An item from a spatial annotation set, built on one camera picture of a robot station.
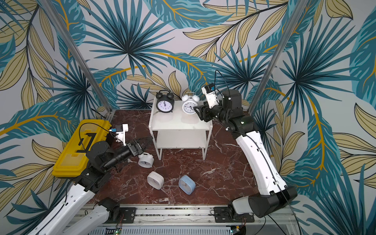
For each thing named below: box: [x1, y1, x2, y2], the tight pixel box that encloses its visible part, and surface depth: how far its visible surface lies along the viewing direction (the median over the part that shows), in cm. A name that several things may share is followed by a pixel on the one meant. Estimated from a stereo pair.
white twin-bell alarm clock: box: [137, 152, 155, 168], surface depth 87 cm
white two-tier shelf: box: [148, 97, 213, 161], surface depth 74 cm
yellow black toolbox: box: [52, 119, 113, 178], surface depth 79 cm
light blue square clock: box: [178, 174, 197, 196], surface depth 79 cm
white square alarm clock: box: [146, 170, 165, 190], surface depth 80 cm
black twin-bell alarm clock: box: [155, 89, 175, 114], surface depth 71 cm
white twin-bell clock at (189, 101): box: [181, 91, 201, 115], surface depth 69 cm
